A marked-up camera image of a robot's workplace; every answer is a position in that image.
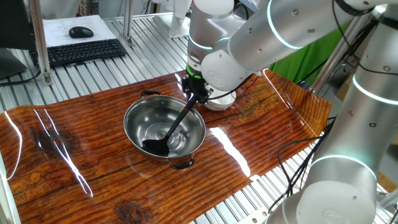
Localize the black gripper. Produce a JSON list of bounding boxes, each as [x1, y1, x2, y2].
[[182, 76, 213, 105]]

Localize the black ladle with red band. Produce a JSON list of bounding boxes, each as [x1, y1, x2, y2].
[[142, 95, 200, 157]]

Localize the white ceramic bowl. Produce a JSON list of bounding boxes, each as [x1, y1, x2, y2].
[[203, 88, 237, 112]]

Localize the white stand with base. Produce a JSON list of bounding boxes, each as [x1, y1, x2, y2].
[[154, 0, 195, 40]]

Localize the green cloth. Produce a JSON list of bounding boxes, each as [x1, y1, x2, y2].
[[269, 21, 349, 85]]

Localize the black keyboard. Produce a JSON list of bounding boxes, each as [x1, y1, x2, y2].
[[29, 39, 127, 68]]

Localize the black computer mouse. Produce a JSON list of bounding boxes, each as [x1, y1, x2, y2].
[[68, 26, 95, 39]]

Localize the glossy wood grain mat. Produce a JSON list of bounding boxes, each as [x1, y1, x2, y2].
[[0, 55, 333, 224]]

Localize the cardboard box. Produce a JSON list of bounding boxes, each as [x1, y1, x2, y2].
[[335, 71, 357, 102]]

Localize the white paper sheet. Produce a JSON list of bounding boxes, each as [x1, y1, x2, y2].
[[42, 14, 118, 48]]

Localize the black monitor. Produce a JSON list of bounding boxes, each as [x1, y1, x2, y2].
[[0, 0, 37, 80]]

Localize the green flange ring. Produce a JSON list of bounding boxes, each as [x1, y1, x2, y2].
[[185, 63, 203, 80]]

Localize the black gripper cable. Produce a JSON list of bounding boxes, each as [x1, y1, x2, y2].
[[206, 73, 256, 101]]

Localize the stainless steel pot black handles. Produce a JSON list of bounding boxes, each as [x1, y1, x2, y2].
[[123, 89, 207, 170]]

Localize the aluminium frame post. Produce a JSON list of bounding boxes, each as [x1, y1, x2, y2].
[[123, 0, 135, 47], [28, 0, 53, 85], [0, 152, 21, 224]]

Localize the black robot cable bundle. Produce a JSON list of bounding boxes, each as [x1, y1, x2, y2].
[[269, 118, 336, 213]]

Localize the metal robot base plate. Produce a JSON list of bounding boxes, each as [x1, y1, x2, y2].
[[236, 207, 272, 224]]

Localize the aluminium frame strut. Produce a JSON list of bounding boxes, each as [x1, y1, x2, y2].
[[309, 14, 371, 94]]

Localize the black monitor cable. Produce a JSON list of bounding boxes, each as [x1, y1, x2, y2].
[[0, 70, 43, 87]]

